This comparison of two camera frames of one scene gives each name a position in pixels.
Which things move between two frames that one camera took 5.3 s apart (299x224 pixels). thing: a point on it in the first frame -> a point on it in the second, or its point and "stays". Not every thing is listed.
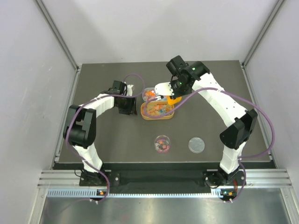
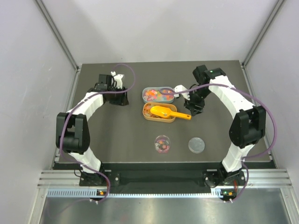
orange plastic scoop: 172,101 -> 164,112
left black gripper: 127,105 -> 119,98
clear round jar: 162,143 stays
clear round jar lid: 196,145 stays
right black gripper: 176,95 -> 191,104
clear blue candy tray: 149,94 stays
